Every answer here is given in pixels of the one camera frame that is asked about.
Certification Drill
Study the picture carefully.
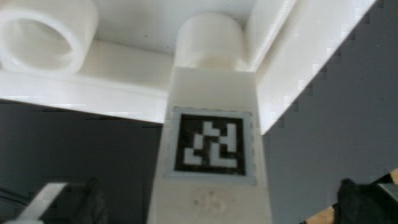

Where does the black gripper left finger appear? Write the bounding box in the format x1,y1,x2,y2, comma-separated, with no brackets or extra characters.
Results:
0,177,108,224

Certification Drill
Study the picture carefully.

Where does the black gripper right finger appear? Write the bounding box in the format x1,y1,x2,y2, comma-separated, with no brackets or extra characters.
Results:
333,179,398,224

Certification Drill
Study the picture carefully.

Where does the white chair leg with tag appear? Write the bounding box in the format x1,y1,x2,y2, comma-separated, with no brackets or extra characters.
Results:
145,13,271,224

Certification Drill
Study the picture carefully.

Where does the white chair seat part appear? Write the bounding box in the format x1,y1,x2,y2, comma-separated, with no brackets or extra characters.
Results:
0,0,376,126

